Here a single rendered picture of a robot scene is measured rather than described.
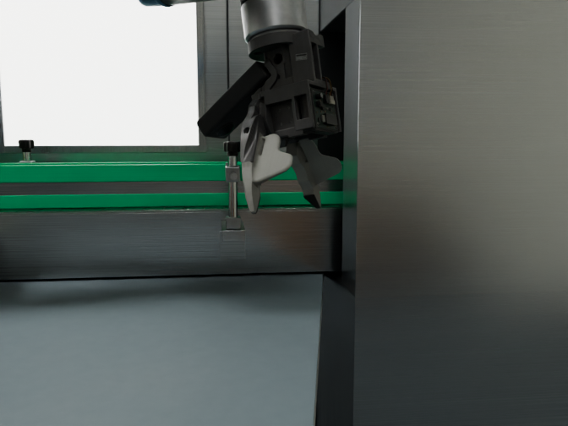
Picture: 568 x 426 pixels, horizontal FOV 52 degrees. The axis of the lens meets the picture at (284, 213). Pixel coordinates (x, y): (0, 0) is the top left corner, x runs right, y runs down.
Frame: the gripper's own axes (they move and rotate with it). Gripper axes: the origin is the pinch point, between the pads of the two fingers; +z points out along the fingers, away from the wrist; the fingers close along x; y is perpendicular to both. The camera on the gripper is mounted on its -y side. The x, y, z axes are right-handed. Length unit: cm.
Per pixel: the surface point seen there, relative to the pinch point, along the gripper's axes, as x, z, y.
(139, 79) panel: 32, -33, -50
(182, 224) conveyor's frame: 24.9, -1.2, -37.2
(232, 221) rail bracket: 22.0, -0.5, -23.8
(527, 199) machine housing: 47, 2, 20
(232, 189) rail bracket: 22.0, -5.8, -23.0
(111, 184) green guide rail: 18, -10, -47
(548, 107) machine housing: 47, -12, 25
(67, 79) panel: 23, -34, -61
